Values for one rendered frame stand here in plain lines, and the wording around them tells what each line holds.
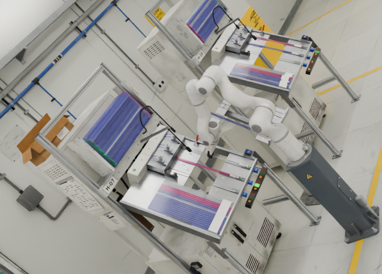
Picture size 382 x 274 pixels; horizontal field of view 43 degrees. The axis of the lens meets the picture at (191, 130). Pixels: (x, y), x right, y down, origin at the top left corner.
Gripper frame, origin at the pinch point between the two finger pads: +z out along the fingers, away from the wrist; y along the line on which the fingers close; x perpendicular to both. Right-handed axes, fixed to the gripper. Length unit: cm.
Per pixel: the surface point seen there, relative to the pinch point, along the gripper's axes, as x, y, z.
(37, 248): -129, 70, 119
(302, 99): 37, -132, 47
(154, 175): -28.8, 31.3, 3.3
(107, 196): -46, 64, -4
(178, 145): -23.4, 4.6, -3.0
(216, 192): 16.0, 27.4, 0.7
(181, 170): -14.0, 19.6, 2.5
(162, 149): -32.0, 11.7, -2.5
